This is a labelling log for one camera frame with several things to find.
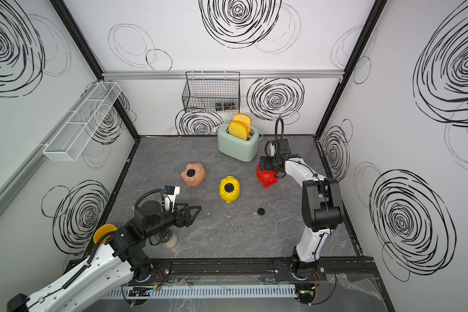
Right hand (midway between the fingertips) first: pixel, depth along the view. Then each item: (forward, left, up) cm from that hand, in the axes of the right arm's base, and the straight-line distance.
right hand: (270, 164), depth 96 cm
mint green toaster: (+9, +12, -1) cm, 15 cm away
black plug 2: (-14, +20, -1) cm, 24 cm away
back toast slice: (+19, +13, +13) cm, 26 cm away
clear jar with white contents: (-37, +41, -4) cm, 56 cm away
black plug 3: (-21, +5, -8) cm, 23 cm away
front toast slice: (+13, +16, +12) cm, 23 cm away
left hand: (-27, +32, +8) cm, 43 cm away
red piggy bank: (-8, +2, -1) cm, 8 cm away
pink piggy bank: (-9, +35, 0) cm, 36 cm away
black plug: (-6, +39, 0) cm, 39 cm away
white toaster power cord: (+19, +25, +8) cm, 32 cm away
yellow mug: (-34, +69, 0) cm, 77 cm away
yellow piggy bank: (-17, +18, -1) cm, 25 cm away
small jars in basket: (+15, +22, +24) cm, 36 cm away
